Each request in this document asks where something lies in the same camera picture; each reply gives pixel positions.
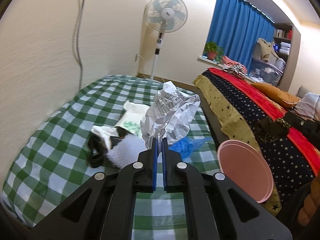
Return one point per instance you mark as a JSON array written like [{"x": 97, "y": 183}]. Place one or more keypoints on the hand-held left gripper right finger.
[{"x": 165, "y": 165}]

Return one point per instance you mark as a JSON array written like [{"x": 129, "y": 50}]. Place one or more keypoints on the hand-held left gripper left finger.
[{"x": 155, "y": 165}]

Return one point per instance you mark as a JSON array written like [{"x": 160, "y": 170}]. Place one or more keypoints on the white plastic bag green print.
[{"x": 132, "y": 120}]

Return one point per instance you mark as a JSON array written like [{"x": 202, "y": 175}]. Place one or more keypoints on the white printed paper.
[{"x": 172, "y": 115}]

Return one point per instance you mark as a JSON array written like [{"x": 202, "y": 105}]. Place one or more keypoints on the black foil wrapper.
[{"x": 96, "y": 155}]

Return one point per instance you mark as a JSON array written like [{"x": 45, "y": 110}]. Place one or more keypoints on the pink plastic bin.
[{"x": 245, "y": 170}]

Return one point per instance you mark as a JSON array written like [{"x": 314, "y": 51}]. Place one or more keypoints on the blue plastic bag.
[{"x": 190, "y": 146}]

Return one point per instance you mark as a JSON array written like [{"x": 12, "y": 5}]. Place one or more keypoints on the white foam wrap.
[{"x": 125, "y": 152}]

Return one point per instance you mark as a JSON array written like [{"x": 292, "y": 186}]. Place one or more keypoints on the olive star bedsheet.
[{"x": 212, "y": 97}]

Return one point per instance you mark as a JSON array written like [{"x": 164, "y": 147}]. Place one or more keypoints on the navy star blanket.
[{"x": 250, "y": 110}]

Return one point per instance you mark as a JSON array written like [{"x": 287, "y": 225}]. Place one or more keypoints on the green checked tablecloth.
[{"x": 62, "y": 120}]

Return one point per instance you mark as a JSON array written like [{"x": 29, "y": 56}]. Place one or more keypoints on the white window sill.
[{"x": 208, "y": 61}]

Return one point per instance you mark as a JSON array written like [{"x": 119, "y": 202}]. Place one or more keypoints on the red blanket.
[{"x": 250, "y": 87}]

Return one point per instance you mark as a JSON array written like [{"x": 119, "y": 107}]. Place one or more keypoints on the zebra striped cloth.
[{"x": 235, "y": 70}]

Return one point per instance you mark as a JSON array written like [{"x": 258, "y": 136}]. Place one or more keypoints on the pink folded cloth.
[{"x": 231, "y": 60}]

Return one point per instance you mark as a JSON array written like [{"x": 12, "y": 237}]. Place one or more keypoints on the potted green plant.
[{"x": 213, "y": 50}]

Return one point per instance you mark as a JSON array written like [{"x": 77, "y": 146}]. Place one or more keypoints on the orange pillow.
[{"x": 275, "y": 93}]

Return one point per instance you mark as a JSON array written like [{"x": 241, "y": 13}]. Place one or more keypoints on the clear plastic storage box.
[{"x": 265, "y": 71}]

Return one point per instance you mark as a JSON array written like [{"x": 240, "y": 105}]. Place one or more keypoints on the dark cloth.
[{"x": 297, "y": 125}]

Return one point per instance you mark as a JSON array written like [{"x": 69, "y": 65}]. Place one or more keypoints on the orange brown cloth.
[{"x": 310, "y": 205}]

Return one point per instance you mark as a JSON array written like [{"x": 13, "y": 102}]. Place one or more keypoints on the white standing fan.
[{"x": 166, "y": 12}]

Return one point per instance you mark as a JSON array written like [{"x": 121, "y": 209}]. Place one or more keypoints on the blue curtain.
[{"x": 237, "y": 30}]

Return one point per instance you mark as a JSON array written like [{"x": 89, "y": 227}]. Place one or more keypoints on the beige coat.
[{"x": 265, "y": 48}]

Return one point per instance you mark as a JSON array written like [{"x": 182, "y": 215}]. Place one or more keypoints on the grey plaid cloth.
[{"x": 310, "y": 105}]

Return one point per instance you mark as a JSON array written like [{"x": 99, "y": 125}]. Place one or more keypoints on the wooden bookshelf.
[{"x": 283, "y": 40}]

